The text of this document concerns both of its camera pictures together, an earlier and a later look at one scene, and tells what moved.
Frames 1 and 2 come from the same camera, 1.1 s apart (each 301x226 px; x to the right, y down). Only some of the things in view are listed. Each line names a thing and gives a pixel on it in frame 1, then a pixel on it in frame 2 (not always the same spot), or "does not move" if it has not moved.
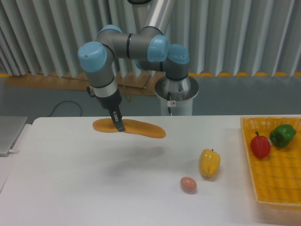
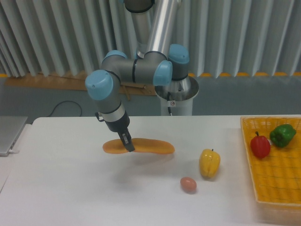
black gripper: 111,102 -> 118,126
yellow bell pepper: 209,162 does not move
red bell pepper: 260,146 does not move
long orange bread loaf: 131,126 -> 141,145
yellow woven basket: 277,177 does not move
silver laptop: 10,127 does not move
